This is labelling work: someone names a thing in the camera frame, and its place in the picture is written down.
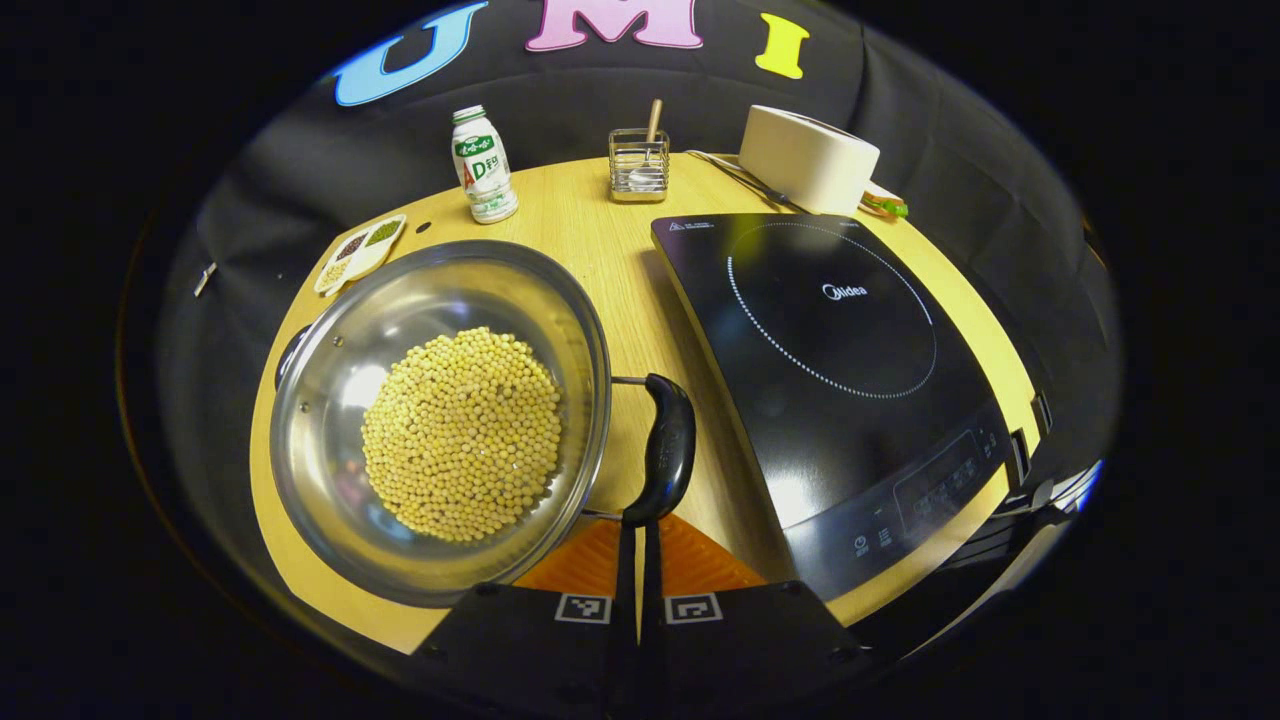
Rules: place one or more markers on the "white drink bottle green label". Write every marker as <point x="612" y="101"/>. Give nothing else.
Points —
<point x="485" y="170"/>

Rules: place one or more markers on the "toy sandwich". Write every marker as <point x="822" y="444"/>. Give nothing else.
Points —
<point x="885" y="205"/>

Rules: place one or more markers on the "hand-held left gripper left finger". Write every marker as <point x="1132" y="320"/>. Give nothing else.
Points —
<point x="520" y="650"/>

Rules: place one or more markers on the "black induction cooktop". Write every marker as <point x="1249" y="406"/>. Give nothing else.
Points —
<point x="830" y="400"/>

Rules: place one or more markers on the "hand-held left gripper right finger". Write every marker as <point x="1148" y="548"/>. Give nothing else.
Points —
<point x="760" y="650"/>

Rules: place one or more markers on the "silver metal clip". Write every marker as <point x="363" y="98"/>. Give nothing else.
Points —
<point x="205" y="280"/>

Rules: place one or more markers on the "pile of yellow soybeans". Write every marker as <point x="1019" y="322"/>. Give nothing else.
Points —
<point x="460" y="435"/>

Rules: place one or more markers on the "black backdrop cloth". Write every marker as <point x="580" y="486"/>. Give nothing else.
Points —
<point x="950" y="150"/>

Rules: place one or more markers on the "white divided dish of beans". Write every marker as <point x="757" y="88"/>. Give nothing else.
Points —
<point x="360" y="255"/>

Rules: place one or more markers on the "white toaster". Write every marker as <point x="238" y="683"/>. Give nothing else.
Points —
<point x="805" y="160"/>

